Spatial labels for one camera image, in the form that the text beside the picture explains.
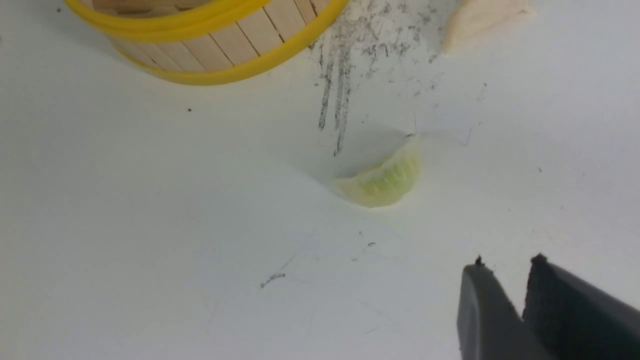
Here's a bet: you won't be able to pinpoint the cream dumpling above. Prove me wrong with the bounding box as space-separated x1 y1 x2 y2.
441 0 534 54

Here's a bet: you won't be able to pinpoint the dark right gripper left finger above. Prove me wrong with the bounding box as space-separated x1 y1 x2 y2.
456 256 554 360

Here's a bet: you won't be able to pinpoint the green-tinted dumpling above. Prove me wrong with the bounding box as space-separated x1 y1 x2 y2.
333 134 422 208

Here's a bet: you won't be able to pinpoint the bamboo steamer tray yellow rims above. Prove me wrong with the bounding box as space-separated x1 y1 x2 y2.
66 0 347 85

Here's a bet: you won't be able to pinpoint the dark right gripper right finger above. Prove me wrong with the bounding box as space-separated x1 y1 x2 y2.
522 254 640 360

